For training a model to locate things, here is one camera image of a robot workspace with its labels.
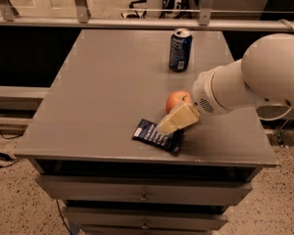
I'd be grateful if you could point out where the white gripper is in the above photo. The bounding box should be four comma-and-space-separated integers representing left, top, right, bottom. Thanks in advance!
156, 70, 228, 135

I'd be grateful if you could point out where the red orange apple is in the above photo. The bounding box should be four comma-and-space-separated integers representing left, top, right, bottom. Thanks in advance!
166, 90, 192, 113

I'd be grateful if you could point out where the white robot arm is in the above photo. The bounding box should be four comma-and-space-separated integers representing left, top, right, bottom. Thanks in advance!
157, 33, 294, 135

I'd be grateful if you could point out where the blue rxbar wrapper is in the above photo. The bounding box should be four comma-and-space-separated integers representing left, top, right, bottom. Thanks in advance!
132, 118, 184, 156

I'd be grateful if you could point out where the blue soda can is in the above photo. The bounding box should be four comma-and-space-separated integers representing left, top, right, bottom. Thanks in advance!
169, 28, 193, 72

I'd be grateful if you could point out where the upper grey drawer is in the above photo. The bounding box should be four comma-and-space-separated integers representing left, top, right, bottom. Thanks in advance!
37, 175, 252, 206

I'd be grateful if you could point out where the grey drawer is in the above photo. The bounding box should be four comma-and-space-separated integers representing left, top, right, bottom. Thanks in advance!
63, 208, 227, 230
37, 175, 252, 206

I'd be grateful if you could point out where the grey drawer cabinet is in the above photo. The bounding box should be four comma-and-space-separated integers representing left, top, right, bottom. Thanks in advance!
16, 29, 276, 235

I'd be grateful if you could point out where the lower grey drawer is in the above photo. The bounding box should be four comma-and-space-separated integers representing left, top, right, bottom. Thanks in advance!
63, 208, 227, 230

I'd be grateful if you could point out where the black floor cable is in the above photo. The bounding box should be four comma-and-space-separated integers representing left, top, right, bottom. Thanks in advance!
0, 124, 24, 169

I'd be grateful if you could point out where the metal railing frame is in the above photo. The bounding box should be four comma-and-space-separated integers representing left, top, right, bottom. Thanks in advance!
0, 0, 294, 31

